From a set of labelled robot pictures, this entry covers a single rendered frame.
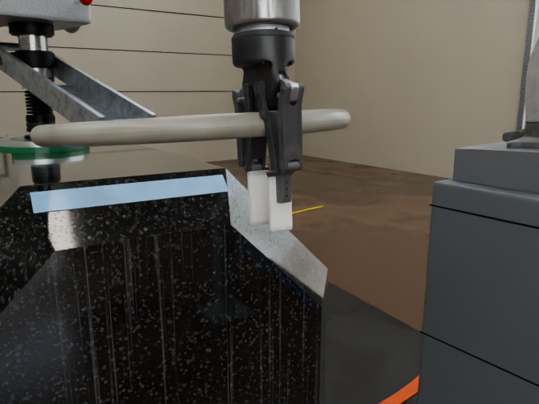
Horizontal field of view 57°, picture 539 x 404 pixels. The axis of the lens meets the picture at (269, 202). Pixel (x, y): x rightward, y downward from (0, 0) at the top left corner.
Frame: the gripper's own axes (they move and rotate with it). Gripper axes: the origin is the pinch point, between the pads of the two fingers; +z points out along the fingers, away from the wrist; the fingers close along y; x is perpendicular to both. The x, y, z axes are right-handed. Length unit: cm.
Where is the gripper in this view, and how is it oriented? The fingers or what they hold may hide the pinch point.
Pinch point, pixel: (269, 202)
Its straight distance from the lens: 62.2
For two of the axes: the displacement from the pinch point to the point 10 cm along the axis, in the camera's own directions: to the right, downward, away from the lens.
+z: 0.4, 9.9, 1.6
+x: -8.6, 1.1, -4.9
